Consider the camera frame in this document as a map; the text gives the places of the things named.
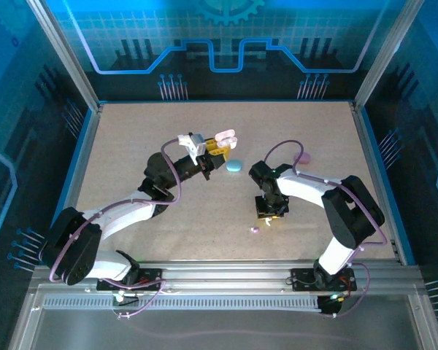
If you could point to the aluminium front mounting rail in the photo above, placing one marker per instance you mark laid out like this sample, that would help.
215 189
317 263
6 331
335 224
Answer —
222 273

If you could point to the blue earbud charging case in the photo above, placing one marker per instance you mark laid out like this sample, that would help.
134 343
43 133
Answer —
234 166

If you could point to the aluminium frame post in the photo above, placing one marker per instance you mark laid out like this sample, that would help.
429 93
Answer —
385 54
66 54

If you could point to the grey metal front tray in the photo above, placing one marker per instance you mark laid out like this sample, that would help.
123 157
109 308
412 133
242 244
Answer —
222 328

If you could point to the white earbud charging case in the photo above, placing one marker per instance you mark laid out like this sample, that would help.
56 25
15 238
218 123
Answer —
224 135

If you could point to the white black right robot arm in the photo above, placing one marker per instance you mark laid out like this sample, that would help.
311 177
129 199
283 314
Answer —
306 187

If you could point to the aluminium side rail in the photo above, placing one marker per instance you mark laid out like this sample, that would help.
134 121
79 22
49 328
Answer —
365 138
88 146

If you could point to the black control box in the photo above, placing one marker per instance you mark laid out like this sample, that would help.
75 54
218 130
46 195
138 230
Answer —
328 307

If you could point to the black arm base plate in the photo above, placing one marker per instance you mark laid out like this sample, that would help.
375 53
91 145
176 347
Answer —
303 271
149 275

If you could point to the pink earbud charging case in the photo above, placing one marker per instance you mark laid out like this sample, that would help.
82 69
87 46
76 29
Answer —
306 158

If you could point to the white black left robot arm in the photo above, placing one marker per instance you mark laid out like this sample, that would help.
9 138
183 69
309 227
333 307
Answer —
127 218

